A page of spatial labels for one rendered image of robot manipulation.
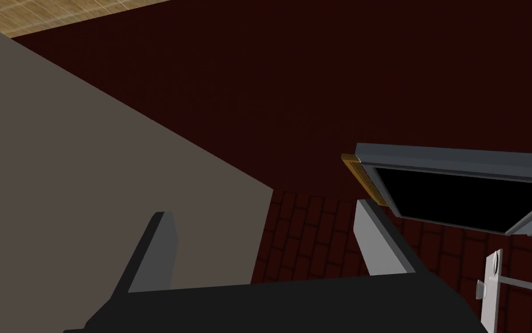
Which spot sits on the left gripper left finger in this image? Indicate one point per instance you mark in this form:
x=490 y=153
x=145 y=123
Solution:
x=155 y=259

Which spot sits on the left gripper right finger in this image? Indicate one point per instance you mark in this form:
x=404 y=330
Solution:
x=376 y=249

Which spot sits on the grey framed black window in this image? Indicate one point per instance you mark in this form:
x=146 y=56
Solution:
x=455 y=199

